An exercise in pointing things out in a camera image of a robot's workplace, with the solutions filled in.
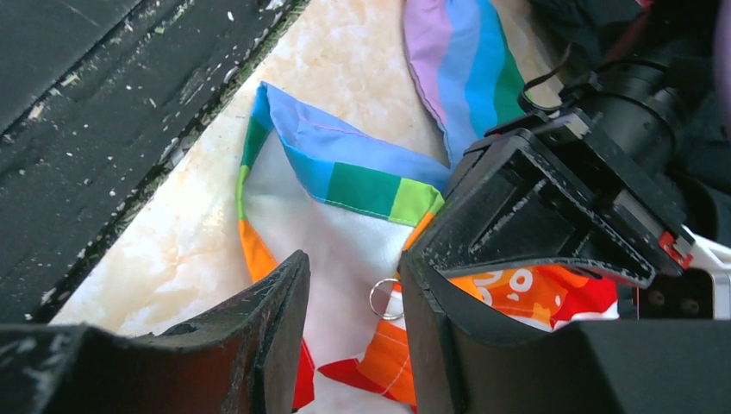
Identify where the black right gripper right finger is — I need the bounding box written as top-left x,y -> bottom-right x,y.
400,253 -> 730,413

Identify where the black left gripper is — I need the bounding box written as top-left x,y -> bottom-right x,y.
419,111 -> 694,287

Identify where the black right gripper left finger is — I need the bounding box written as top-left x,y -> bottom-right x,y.
1,251 -> 310,413

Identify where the red white cartoon jacket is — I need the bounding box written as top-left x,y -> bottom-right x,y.
235,0 -> 621,414

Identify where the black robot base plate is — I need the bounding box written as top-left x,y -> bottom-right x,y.
1,1 -> 292,323

